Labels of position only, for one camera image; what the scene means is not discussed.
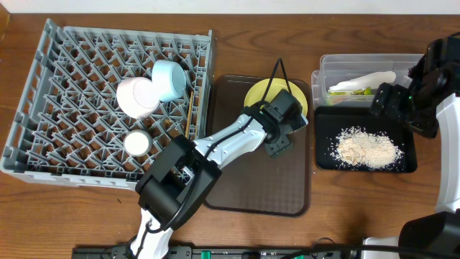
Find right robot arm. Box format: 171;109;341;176
359;33;459;258

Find grey plastic dishwasher rack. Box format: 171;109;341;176
1;20;216;190

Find black rectangular tray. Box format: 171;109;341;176
315;106;418;173

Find brown serving tray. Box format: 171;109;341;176
205;76;313;217

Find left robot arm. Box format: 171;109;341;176
128;89;308;258

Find white cup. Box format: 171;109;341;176
123;129;153;157

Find pink white bowl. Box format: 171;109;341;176
116;77;160;119

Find green orange snack wrapper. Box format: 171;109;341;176
329;87;372;96

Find rice and food scraps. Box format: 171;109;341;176
329;127;405;170

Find light blue bowl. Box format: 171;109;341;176
152;60;186;102

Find bamboo chopstick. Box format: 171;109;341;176
185;91;194;138

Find clear plastic waste bin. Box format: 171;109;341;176
311;53;422;108

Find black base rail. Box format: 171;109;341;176
70;244;360;259

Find yellow round plate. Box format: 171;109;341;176
244;78;308;116

